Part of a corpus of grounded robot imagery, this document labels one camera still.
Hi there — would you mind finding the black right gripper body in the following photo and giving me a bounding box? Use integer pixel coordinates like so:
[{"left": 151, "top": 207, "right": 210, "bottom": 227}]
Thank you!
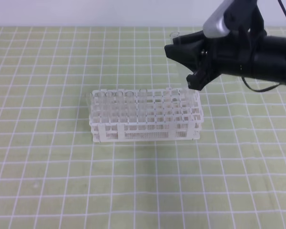
[{"left": 186, "top": 0, "right": 266, "bottom": 91}]

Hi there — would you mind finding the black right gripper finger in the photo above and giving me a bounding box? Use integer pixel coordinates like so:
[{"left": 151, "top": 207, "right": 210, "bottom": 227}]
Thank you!
[
  {"left": 172, "top": 31, "right": 205, "bottom": 45},
  {"left": 164, "top": 39, "right": 206, "bottom": 73}
]

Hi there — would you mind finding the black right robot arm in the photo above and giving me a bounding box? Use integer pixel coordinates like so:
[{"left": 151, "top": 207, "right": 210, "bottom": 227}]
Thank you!
[{"left": 164, "top": 0, "right": 286, "bottom": 91}]

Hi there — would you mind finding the clear test tube in rack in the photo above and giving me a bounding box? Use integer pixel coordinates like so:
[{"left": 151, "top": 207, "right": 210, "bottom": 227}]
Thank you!
[
  {"left": 105, "top": 91, "right": 114, "bottom": 123},
  {"left": 97, "top": 91, "right": 107, "bottom": 123},
  {"left": 138, "top": 89, "right": 147, "bottom": 122},
  {"left": 115, "top": 91, "right": 125, "bottom": 123},
  {"left": 84, "top": 92, "right": 93, "bottom": 113},
  {"left": 126, "top": 91, "right": 136, "bottom": 123}
]

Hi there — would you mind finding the white plastic test tube rack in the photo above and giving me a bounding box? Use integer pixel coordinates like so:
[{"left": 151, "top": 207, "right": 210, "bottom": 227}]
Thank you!
[{"left": 85, "top": 88, "right": 204, "bottom": 143}]

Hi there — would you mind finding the green checked tablecloth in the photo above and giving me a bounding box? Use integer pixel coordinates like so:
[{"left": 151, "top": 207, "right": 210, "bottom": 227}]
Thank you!
[{"left": 0, "top": 27, "right": 286, "bottom": 229}]

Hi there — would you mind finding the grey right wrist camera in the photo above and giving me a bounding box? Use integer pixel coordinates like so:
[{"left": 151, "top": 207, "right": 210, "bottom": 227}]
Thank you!
[{"left": 203, "top": 0, "right": 240, "bottom": 39}]

